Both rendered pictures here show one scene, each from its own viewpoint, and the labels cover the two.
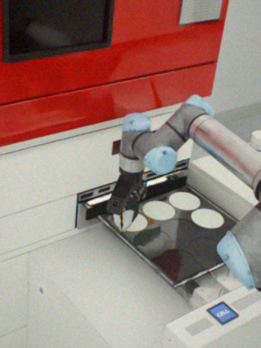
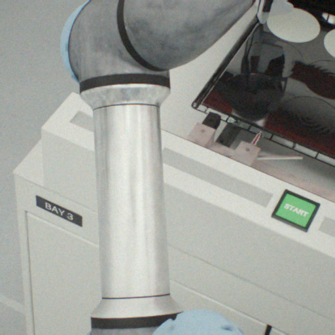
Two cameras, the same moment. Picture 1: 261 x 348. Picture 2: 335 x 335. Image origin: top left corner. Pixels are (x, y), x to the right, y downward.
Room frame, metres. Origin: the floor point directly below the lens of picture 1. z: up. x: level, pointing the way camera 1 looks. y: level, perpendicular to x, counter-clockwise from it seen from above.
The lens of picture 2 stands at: (0.70, -1.07, 1.93)
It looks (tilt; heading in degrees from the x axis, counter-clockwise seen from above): 49 degrees down; 62
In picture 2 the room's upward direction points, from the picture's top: 7 degrees clockwise
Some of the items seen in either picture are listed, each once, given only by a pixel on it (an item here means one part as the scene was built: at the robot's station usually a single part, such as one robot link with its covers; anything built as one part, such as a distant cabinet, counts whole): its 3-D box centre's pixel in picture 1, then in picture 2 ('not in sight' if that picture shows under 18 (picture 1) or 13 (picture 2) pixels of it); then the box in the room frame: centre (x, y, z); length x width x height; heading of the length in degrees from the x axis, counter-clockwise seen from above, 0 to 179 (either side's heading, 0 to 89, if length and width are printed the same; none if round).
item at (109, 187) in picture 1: (136, 179); not in sight; (1.63, -0.02, 0.96); 0.44 x 0.01 x 0.02; 131
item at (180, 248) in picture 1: (181, 229); (331, 80); (1.47, -0.17, 0.90); 0.34 x 0.34 x 0.01; 41
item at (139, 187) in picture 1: (130, 183); not in sight; (1.44, 0.00, 1.06); 0.09 x 0.08 x 0.12; 160
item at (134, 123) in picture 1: (136, 136); not in sight; (1.43, 0.00, 1.21); 0.09 x 0.08 x 0.11; 33
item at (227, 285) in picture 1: (229, 289); (240, 165); (1.23, -0.30, 0.89); 0.08 x 0.03 x 0.03; 41
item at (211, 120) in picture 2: (193, 286); (211, 123); (1.23, -0.20, 0.90); 0.04 x 0.02 x 0.03; 41
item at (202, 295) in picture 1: (207, 300); (195, 146); (1.18, -0.24, 0.89); 0.08 x 0.03 x 0.03; 41
